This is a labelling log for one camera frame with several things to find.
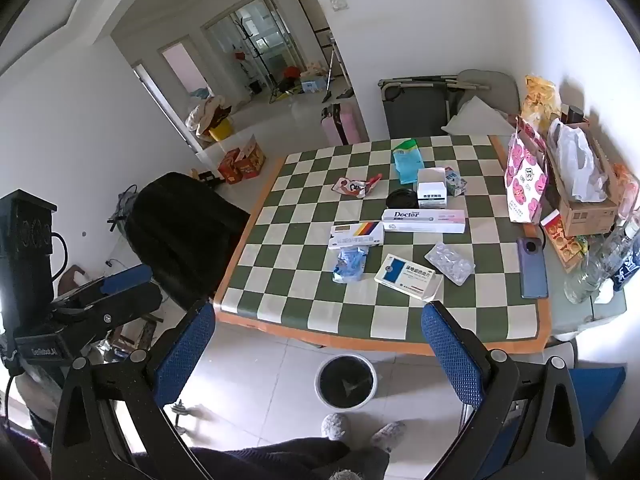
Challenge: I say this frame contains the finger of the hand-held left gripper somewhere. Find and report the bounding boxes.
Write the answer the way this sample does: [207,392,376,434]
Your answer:
[50,264,153,313]
[52,282,164,357]

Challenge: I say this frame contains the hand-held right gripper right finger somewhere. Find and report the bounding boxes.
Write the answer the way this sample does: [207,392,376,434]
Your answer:
[421,301,587,480]

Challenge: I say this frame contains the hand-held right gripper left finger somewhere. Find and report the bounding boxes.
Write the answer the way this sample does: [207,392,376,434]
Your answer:
[52,300,217,480]

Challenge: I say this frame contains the white blue medicine box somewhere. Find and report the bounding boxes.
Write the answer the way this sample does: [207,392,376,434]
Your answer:
[375,254,445,303]

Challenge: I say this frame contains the clear blister pack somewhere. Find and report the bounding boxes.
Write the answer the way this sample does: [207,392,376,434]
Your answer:
[425,241,475,287]

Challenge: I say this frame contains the white round trash bin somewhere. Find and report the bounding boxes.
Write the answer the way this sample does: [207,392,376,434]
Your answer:
[315,354,378,409]

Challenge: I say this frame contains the blue plastic wrapper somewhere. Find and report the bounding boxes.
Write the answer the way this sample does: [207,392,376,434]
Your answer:
[332,248,368,285]

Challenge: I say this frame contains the long white toothpaste box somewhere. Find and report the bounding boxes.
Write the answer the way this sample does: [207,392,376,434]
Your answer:
[381,208,467,234]

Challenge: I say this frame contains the striped white medicine box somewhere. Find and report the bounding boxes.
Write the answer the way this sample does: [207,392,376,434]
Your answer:
[328,221,386,250]

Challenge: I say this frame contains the dark wooden chair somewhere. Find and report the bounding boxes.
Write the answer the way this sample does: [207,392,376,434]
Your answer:
[135,312,166,353]

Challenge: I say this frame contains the small metal dumbbell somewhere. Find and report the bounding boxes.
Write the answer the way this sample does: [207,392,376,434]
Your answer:
[170,400,193,433]

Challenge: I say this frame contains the black office chair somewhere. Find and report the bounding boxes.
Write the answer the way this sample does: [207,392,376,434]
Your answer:
[123,171,251,306]

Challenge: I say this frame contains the person's right grey slipper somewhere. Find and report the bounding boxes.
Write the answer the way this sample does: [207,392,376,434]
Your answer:
[370,421,407,453]

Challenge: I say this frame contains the person's grey slipper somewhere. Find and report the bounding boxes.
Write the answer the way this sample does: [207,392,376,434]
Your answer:
[370,421,407,453]
[320,412,346,443]

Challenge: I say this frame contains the purple smartphone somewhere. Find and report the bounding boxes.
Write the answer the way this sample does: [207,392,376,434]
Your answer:
[516,236,549,299]

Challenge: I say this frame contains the green white checkered table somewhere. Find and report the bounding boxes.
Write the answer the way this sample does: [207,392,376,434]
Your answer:
[214,135,553,357]

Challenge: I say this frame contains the person's left grey slipper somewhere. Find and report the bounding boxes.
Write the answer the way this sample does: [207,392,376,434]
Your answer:
[320,412,346,443]

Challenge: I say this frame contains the blue stool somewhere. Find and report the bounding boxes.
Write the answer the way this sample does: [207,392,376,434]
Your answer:
[567,365,627,441]

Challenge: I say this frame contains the red cardboard box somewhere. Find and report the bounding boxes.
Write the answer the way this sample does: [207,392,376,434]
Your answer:
[234,135,267,181]
[217,149,246,184]

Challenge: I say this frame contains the red printed box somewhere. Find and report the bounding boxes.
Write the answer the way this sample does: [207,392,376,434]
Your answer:
[541,210,588,273]

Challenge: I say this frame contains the clear glass bottle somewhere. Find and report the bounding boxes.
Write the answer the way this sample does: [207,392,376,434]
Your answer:
[564,220,640,304]

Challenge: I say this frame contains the black round lid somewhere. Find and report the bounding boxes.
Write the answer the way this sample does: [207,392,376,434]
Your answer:
[386,190,420,209]

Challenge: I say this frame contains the white green medicine box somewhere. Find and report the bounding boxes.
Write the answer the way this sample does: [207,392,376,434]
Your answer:
[417,167,448,209]

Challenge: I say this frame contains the small blue white carton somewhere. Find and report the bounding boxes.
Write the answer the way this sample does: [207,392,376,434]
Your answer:
[444,167,468,197]

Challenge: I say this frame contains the yellow bucket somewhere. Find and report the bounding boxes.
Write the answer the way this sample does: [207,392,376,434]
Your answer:
[207,119,235,143]

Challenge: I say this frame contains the beige cloth bag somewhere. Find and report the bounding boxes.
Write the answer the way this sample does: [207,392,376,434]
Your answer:
[186,95,232,136]

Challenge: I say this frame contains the pink floral paper bag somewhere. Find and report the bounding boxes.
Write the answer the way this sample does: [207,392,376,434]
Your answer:
[505,117,549,225]

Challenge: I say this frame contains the red white snack wrapper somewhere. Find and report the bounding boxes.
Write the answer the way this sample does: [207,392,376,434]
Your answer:
[334,174,383,200]

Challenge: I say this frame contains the brown cardboard box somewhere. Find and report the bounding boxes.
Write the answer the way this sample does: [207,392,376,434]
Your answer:
[545,117,621,237]

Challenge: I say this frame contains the teal plastic packet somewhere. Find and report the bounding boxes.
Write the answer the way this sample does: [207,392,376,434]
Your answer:
[391,138,426,184]

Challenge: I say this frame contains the blue label bottle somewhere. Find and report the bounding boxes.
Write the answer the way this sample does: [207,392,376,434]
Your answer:
[612,232,640,291]

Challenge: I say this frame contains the white plastic bag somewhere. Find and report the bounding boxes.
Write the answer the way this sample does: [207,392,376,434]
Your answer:
[547,119,608,203]

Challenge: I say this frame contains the white pillow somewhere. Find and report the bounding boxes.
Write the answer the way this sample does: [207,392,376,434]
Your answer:
[441,95,518,137]

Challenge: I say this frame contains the orange snack packet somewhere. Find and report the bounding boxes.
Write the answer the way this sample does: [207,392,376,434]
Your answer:
[612,162,640,221]

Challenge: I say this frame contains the grey folded cot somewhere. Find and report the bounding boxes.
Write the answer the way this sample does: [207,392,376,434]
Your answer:
[377,76,461,139]

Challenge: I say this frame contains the pink suitcase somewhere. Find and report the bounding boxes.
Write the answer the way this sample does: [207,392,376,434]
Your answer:
[320,102,370,147]

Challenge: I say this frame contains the black coat rack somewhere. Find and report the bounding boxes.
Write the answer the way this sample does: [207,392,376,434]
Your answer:
[232,15,281,93]

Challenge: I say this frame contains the grey chair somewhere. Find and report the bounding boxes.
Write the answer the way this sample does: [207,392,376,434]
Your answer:
[452,69,521,121]

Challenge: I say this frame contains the yellow snack bag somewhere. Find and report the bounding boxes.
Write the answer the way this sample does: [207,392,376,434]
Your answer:
[520,75,561,131]

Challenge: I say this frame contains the metal tripod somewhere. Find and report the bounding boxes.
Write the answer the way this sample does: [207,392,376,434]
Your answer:
[320,35,346,103]

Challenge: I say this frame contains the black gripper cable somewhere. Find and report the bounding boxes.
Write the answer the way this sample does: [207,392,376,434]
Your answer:
[47,232,69,282]

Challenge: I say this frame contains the grey strap bag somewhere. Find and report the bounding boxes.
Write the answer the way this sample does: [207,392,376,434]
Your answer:
[107,185,143,231]

